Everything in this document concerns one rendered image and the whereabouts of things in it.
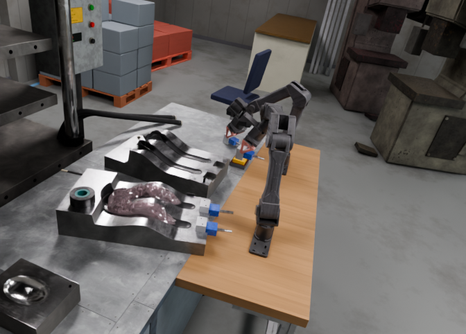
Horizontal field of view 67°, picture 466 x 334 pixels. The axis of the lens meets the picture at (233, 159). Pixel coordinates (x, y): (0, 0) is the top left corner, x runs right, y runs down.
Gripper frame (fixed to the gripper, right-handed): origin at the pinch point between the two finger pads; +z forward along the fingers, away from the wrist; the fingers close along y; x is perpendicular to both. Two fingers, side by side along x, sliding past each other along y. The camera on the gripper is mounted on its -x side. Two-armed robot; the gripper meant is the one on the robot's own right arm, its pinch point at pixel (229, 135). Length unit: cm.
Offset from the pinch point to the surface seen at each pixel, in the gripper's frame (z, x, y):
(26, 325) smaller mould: -23, 39, 124
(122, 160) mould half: 2, -7, 64
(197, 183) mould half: -16, 22, 51
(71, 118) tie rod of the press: 12, -40, 69
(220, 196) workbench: -11, 30, 40
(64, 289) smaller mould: -22, 36, 113
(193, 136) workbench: 12.0, -12.1, 11.9
